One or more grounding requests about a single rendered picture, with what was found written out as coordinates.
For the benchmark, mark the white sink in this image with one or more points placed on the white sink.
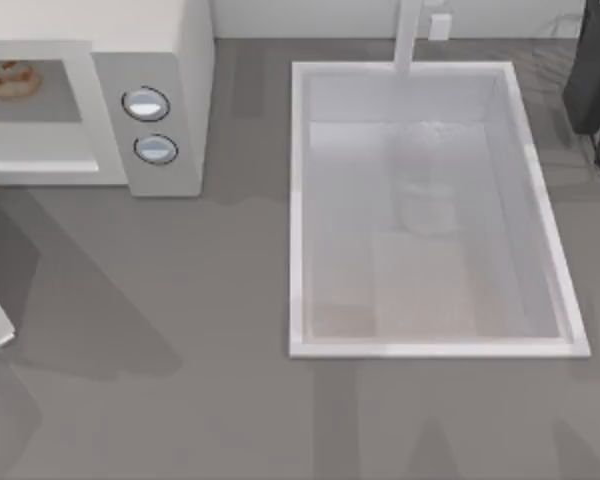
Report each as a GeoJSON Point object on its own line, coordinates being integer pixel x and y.
{"type": "Point", "coordinates": [300, 250]}

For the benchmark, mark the small microwave knob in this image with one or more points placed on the small microwave knob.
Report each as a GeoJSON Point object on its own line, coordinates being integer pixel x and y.
{"type": "Point", "coordinates": [155, 149]}

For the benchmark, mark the pale microwave oven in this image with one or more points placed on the pale microwave oven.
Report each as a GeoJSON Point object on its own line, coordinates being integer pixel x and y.
{"type": "Point", "coordinates": [190, 75]}

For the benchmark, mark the large microwave knob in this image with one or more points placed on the large microwave knob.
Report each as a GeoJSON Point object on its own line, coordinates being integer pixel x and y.
{"type": "Point", "coordinates": [145, 104]}

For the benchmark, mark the tall white tap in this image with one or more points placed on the tall white tap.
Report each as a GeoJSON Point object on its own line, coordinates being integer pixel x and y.
{"type": "Point", "coordinates": [406, 35]}

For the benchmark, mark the frosted bread roll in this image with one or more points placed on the frosted bread roll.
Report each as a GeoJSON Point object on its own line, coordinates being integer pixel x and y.
{"type": "Point", "coordinates": [14, 80]}

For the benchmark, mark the white wall socket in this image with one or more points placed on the white wall socket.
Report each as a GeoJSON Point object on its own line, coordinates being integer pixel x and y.
{"type": "Point", "coordinates": [439, 27]}

